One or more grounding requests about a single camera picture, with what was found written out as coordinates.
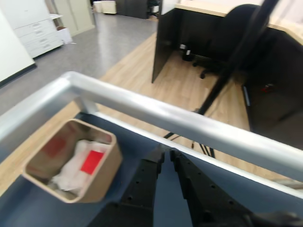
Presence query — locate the black office chair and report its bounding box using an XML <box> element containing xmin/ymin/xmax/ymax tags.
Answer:
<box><xmin>192</xmin><ymin>3</ymin><xmax>271</xmax><ymax>80</ymax></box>

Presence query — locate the white drawer cabinet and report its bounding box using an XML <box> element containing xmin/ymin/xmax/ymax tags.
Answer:
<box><xmin>13</xmin><ymin>18</ymin><xmax>65</xmax><ymax>59</ymax></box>

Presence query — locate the black panel office desk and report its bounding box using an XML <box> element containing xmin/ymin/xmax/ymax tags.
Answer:
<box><xmin>151</xmin><ymin>0</ymin><xmax>303</xmax><ymax>152</ymax></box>

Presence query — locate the silver metal table rail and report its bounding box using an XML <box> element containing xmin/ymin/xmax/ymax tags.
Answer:
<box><xmin>0</xmin><ymin>70</ymin><xmax>303</xmax><ymax>200</ymax></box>

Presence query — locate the small white drawer unit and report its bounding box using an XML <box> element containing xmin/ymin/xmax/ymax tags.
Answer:
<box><xmin>93</xmin><ymin>0</ymin><xmax>117</xmax><ymax>15</ymax></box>

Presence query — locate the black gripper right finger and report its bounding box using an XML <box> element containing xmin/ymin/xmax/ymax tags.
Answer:
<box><xmin>169</xmin><ymin>148</ymin><xmax>261</xmax><ymax>227</ymax></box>

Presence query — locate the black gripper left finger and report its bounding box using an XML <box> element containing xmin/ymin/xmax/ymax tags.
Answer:
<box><xmin>119</xmin><ymin>143</ymin><xmax>166</xmax><ymax>211</ymax></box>

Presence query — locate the dark blue table mat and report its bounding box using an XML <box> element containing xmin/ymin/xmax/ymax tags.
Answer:
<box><xmin>0</xmin><ymin>112</ymin><xmax>303</xmax><ymax>227</ymax></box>

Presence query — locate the black tripod stand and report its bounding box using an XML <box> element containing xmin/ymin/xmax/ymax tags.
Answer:
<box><xmin>162</xmin><ymin>0</ymin><xmax>280</xmax><ymax>157</ymax></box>

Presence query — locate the white crumpled tissue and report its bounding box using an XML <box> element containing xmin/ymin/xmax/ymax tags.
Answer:
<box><xmin>48</xmin><ymin>139</ymin><xmax>112</xmax><ymax>197</ymax></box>

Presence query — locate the beige metal box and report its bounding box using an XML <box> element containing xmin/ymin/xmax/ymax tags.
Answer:
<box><xmin>22</xmin><ymin>119</ymin><xmax>124</xmax><ymax>204</ymax></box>

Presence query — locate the red cube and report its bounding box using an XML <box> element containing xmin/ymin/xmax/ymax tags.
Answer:
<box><xmin>80</xmin><ymin>150</ymin><xmax>106</xmax><ymax>176</ymax></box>

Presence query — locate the white cardboard box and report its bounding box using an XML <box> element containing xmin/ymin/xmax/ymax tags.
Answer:
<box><xmin>56</xmin><ymin>26</ymin><xmax>73</xmax><ymax>45</ymax></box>

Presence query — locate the beige tall cabinet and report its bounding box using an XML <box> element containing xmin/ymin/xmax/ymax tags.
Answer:
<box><xmin>50</xmin><ymin>0</ymin><xmax>96</xmax><ymax>38</ymax></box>

